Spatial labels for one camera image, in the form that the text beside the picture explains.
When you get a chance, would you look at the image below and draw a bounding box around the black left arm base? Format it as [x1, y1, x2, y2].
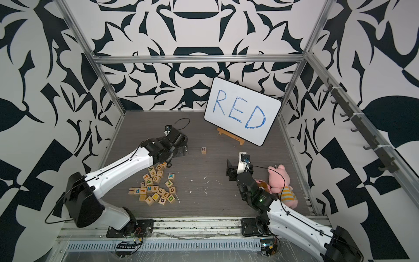
[106, 219, 155, 238]

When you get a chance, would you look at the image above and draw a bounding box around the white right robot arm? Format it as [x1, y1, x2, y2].
[226, 155, 364, 262]

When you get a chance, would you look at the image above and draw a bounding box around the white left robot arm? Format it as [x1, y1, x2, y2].
[63, 126, 188, 234]

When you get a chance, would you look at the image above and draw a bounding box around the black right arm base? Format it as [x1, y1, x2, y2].
[241, 217, 274, 237]

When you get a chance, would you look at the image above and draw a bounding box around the wooden block letter F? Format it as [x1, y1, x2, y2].
[157, 188, 166, 197]

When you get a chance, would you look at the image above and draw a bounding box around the wooden block letter I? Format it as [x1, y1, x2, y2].
[145, 196, 155, 206]

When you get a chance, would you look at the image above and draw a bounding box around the white whiteboard reading RED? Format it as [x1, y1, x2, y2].
[204, 78, 282, 146]

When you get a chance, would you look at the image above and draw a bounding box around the pink plush pig toy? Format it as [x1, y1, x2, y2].
[268, 164, 298, 209]

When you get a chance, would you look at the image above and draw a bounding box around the wooden block blue P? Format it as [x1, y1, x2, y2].
[158, 198, 167, 205]

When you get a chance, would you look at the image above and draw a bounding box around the wooden easel stand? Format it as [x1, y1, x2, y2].
[217, 128, 245, 146]

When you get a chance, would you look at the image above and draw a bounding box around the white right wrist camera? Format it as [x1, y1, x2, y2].
[237, 152, 250, 174]

